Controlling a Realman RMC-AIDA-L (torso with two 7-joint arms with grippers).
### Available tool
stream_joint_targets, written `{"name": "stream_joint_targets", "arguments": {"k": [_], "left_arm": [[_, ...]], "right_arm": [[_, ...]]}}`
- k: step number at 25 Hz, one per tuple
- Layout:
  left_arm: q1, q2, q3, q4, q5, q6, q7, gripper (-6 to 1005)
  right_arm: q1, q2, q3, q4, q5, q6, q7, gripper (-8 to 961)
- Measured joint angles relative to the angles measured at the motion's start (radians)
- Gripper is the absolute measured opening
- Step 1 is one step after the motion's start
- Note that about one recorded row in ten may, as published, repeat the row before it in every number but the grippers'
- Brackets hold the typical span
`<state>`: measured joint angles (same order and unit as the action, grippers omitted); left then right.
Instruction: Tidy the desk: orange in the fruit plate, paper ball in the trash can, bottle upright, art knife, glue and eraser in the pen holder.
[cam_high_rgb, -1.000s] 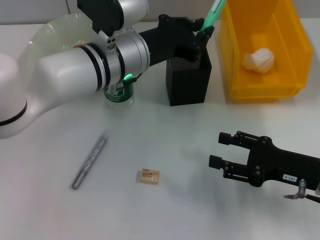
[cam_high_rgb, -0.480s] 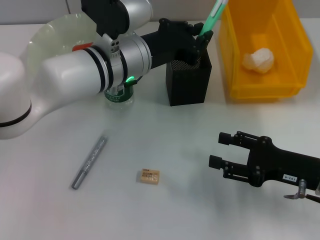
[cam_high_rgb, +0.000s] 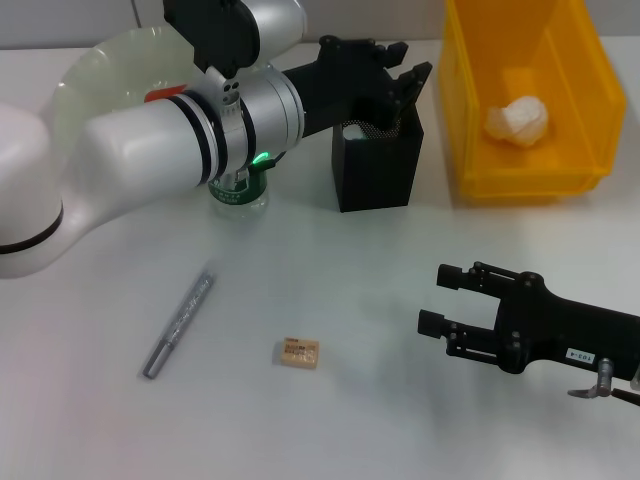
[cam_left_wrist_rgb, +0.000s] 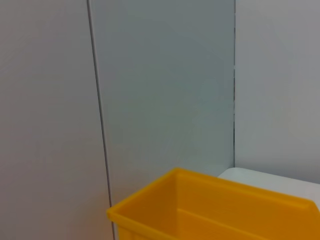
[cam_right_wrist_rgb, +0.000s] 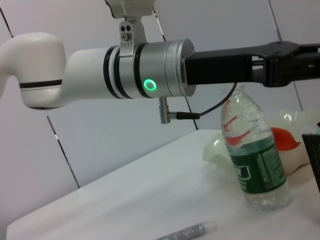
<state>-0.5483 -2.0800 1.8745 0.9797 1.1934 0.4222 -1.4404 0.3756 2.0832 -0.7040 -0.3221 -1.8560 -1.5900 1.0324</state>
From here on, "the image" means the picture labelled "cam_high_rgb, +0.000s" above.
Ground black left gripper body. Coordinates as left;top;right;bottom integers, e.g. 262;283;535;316
281;34;402;140

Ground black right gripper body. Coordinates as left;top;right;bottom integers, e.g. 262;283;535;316
491;271;640;376

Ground white paper ball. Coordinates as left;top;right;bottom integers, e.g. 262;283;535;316
483;94;551;149

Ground small tan eraser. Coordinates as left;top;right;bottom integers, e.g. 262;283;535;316
273;336;321;371

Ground clear green-label water bottle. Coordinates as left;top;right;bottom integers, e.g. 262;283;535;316
208;169;271;220

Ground black mesh pen holder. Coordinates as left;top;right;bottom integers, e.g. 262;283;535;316
330;99;425;214

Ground pale green wavy fruit plate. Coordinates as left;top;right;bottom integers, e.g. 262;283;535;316
49;27;212;132

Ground grey marker pen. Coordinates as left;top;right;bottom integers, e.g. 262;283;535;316
142;269;216;380

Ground yellow plastic bin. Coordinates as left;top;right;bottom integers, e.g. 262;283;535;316
437;0;629;202

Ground right gripper cable with plugs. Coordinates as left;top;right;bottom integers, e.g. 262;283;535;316
567;357;640;406

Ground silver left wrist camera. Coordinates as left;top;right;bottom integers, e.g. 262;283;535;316
162;0;307;110

